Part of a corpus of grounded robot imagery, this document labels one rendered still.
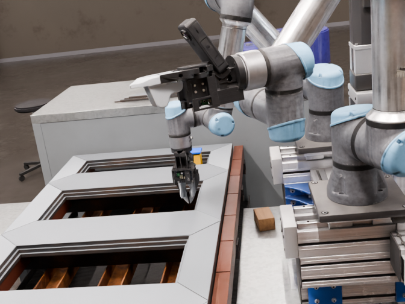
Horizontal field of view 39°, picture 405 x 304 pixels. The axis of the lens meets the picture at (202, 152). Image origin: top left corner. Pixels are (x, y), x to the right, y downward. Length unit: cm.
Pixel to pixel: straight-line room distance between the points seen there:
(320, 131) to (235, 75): 85
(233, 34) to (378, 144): 63
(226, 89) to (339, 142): 43
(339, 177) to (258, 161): 121
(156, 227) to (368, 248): 69
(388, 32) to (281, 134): 30
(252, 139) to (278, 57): 150
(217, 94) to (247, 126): 153
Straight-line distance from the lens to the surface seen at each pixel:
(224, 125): 176
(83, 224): 199
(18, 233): 204
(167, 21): 1201
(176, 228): 184
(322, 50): 529
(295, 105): 115
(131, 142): 267
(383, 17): 126
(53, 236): 196
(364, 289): 164
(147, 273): 223
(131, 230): 188
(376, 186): 146
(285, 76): 113
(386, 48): 127
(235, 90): 109
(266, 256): 198
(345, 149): 142
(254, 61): 109
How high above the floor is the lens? 166
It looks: 19 degrees down
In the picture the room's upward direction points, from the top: 7 degrees counter-clockwise
